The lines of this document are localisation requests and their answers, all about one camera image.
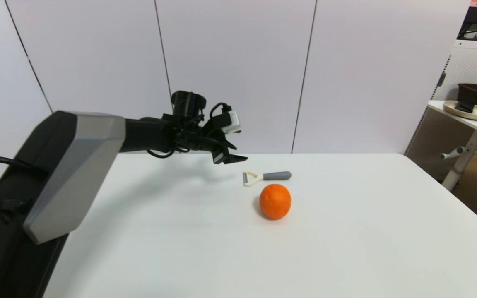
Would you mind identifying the white pegboard panel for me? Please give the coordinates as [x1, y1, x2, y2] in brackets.
[404, 41, 477, 183]

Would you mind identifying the white desk crank handle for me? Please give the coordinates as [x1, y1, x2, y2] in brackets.
[439, 147, 465, 161]

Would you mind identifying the grey handled white peeler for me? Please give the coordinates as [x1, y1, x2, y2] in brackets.
[243, 171, 292, 187]

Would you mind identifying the orange fruit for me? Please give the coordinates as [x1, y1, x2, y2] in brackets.
[259, 183, 292, 220]

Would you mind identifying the white desk leg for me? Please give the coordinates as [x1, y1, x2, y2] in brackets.
[442, 130, 477, 192]

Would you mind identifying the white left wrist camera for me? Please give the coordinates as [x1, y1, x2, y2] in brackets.
[221, 110, 242, 134]

